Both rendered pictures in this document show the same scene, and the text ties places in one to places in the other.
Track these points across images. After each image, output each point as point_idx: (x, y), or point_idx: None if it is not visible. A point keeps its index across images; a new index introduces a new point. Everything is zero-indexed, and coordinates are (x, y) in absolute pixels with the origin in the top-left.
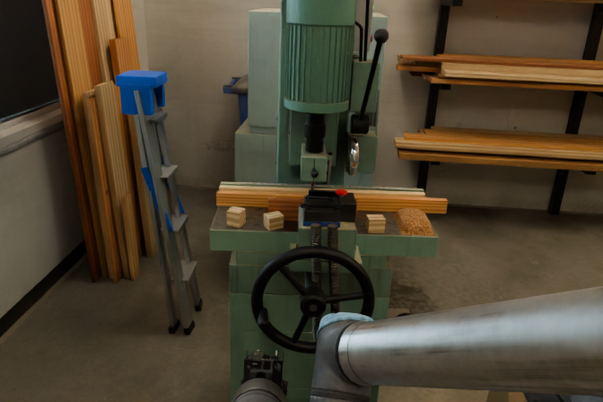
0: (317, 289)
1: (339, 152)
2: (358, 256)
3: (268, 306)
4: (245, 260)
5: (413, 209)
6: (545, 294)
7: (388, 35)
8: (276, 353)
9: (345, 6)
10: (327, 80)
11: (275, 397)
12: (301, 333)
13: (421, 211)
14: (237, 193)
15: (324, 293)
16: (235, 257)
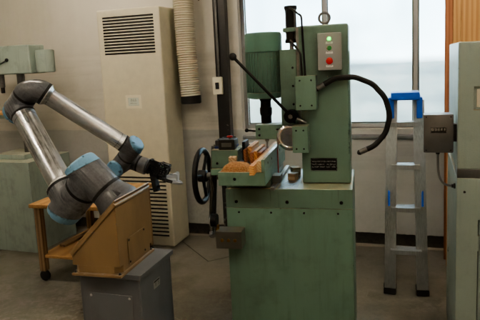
0: (203, 171)
1: None
2: (218, 168)
3: None
4: None
5: (240, 161)
6: (69, 99)
7: (229, 56)
8: (174, 173)
9: (246, 43)
10: (246, 80)
11: (138, 158)
12: (203, 191)
13: (240, 163)
14: (273, 143)
15: (203, 174)
16: None
